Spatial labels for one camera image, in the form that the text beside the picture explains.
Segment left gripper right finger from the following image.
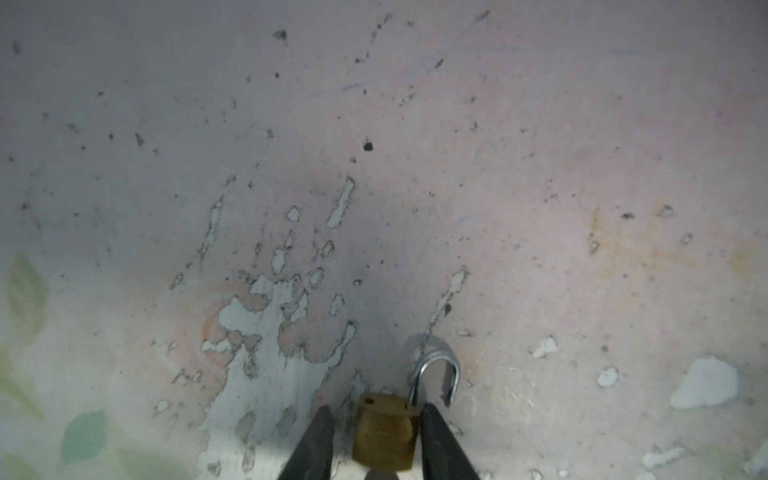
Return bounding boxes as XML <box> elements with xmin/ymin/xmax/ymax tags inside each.
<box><xmin>420</xmin><ymin>403</ymin><xmax>479</xmax><ymax>480</ymax></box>

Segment small brass padlock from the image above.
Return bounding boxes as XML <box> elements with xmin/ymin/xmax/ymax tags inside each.
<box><xmin>352</xmin><ymin>349</ymin><xmax>461</xmax><ymax>473</ymax></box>

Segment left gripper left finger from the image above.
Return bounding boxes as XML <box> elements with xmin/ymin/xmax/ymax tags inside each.
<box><xmin>278</xmin><ymin>405</ymin><xmax>335</xmax><ymax>480</ymax></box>

